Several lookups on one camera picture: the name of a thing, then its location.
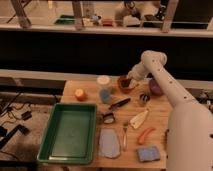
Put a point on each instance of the blue sponge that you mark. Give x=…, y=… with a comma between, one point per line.
x=148, y=154

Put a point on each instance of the silver fork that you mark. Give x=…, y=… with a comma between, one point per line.
x=125, y=128

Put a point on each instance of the black white tape dispenser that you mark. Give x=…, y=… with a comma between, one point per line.
x=108, y=118

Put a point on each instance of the orange fruit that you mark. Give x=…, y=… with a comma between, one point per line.
x=80, y=94

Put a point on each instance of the clear bottle white lid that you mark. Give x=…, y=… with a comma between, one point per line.
x=104, y=92

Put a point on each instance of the blue grey cloth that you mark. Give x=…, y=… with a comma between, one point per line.
x=109, y=145

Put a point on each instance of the red bowl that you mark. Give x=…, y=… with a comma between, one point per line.
x=124, y=90

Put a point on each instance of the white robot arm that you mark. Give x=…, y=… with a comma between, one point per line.
x=190, y=124

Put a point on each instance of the black handled knife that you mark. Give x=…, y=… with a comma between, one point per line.
x=119, y=104

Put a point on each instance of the purple bowl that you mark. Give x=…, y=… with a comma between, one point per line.
x=155, y=88

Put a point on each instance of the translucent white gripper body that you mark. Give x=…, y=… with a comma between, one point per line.
x=133, y=84

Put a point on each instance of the small black eraser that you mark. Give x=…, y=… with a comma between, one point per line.
x=125, y=82

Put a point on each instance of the green plastic tray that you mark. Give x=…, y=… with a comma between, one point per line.
x=69, y=135

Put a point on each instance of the orange carrot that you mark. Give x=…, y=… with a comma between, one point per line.
x=145, y=133

